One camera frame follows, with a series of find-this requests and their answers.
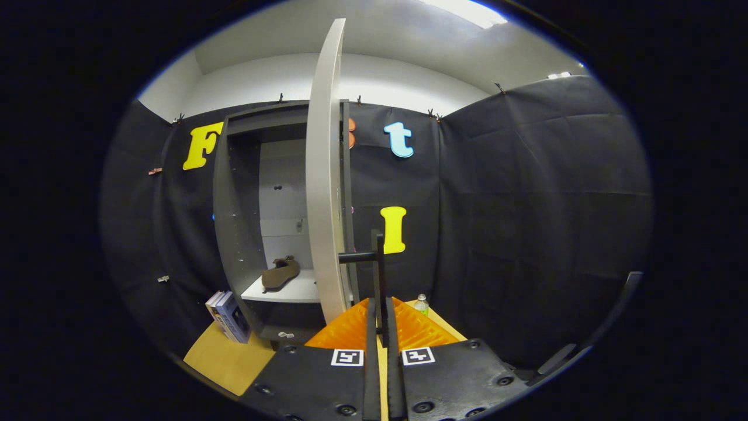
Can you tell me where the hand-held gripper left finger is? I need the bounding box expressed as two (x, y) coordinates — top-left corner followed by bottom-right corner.
(240, 297), (381, 421)

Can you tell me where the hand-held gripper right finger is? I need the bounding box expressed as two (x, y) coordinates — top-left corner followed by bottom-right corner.
(386, 296), (529, 421)

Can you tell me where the brown shoe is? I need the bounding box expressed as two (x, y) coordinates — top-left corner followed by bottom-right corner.
(261, 256), (301, 291)

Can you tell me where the grey shoe cabinet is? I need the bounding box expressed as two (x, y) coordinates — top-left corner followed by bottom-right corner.
(213, 99), (358, 346)

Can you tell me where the beige shoe cabinet door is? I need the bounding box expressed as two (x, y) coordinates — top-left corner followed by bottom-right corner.
(306, 18), (389, 347)

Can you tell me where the blue cover book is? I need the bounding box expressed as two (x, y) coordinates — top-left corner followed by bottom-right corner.
(216, 292), (252, 344)

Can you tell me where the black backdrop cloth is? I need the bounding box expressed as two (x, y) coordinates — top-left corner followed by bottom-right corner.
(99, 76), (652, 381)

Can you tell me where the dark curved frame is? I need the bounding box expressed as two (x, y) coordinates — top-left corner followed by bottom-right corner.
(529, 271), (643, 381)

